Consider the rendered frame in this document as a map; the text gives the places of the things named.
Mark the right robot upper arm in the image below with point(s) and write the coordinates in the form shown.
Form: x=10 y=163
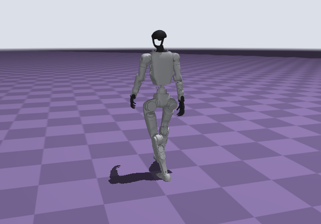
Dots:
x=176 y=67

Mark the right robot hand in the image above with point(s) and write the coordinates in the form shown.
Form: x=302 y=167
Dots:
x=181 y=106

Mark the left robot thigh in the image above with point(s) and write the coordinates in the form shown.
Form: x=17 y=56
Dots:
x=150 y=119

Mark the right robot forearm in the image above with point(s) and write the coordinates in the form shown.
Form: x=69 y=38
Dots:
x=180 y=89

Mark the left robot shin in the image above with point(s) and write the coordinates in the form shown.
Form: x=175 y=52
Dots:
x=159 y=152

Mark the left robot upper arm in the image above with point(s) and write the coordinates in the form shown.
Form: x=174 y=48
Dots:
x=144 y=60

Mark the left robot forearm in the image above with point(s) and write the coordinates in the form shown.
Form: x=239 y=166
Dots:
x=136 y=87

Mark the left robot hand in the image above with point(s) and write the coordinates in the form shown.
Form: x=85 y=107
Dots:
x=131 y=101

